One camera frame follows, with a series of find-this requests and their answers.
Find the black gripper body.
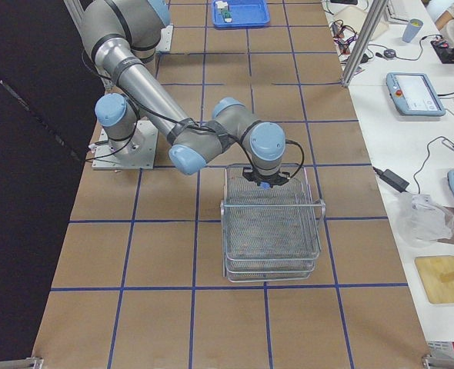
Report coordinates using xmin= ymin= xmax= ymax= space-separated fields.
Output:
xmin=242 ymin=167 xmax=290 ymax=187

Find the red emergency stop button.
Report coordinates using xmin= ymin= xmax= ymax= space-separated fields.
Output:
xmin=259 ymin=181 xmax=272 ymax=190

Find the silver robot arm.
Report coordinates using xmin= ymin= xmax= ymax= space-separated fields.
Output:
xmin=81 ymin=1 xmax=291 ymax=188

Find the black power adapter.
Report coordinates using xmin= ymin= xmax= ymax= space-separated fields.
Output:
xmin=373 ymin=168 xmax=409 ymax=193

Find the blue plastic tray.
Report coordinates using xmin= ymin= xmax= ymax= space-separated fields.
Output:
xmin=211 ymin=0 xmax=270 ymax=28

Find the green terminal block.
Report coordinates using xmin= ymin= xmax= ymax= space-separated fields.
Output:
xmin=221 ymin=8 xmax=232 ymax=23

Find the white circuit breaker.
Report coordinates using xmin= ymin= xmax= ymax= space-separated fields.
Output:
xmin=215 ymin=0 xmax=229 ymax=12

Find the clear plastic bag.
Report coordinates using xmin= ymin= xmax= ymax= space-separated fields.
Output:
xmin=396 ymin=192 xmax=454 ymax=241

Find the beige plastic tray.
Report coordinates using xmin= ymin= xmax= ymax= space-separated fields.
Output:
xmin=334 ymin=5 xmax=389 ymax=40

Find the wooden cutting board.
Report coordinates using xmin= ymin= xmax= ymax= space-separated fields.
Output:
xmin=415 ymin=255 xmax=454 ymax=304

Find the blue cup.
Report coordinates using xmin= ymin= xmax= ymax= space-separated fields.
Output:
xmin=402 ymin=18 xmax=423 ymax=43

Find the silver wire mesh shelf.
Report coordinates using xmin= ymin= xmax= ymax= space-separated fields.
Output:
xmin=220 ymin=164 xmax=325 ymax=282

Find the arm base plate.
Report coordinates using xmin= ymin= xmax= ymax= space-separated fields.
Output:
xmin=92 ymin=120 xmax=159 ymax=170
xmin=155 ymin=24 xmax=174 ymax=54

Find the aluminium frame post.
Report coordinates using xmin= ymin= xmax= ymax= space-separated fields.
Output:
xmin=341 ymin=0 xmax=388 ymax=88

